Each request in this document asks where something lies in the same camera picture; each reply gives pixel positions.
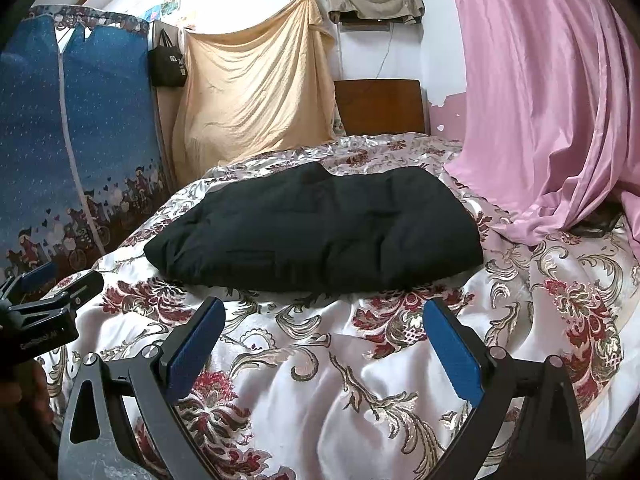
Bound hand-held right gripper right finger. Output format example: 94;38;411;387
422;299;587;480

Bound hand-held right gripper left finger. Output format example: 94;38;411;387
57;297;226;480

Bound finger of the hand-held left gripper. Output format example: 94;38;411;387
0;261;59;307
37;271;105;317

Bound black padded garment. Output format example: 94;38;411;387
144;162;485;295

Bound floral bedspread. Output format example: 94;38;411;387
35;132;640;480

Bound blue fabric wardrobe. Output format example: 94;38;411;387
0;4;176;281

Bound dark object under curtain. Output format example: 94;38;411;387
570;205;623;238

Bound black hanging bag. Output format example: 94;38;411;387
149;27;188;88

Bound wooden headboard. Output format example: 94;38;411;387
332;79;426;137

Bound pink curtain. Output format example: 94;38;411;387
442;0;640;246

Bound beige hanging sheet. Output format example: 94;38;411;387
172;0;341;183

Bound beige draped garment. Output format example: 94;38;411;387
324;0;426;26

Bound colourful wall pictures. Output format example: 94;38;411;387
141;0;183;23

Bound white wall cable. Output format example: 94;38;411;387
377;25;401;81

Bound wall shelf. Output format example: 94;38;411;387
340;14;393;33

